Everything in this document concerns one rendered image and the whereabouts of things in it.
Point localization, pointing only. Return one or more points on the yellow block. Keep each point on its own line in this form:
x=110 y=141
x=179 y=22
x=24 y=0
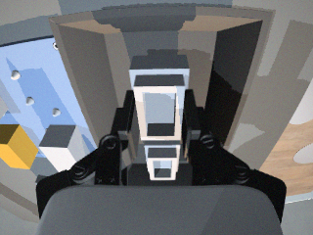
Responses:
x=16 y=148

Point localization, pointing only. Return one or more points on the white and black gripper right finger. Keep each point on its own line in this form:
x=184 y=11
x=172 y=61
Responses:
x=211 y=162

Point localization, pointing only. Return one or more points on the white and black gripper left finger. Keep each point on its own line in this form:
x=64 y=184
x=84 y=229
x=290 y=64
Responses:
x=104 y=163

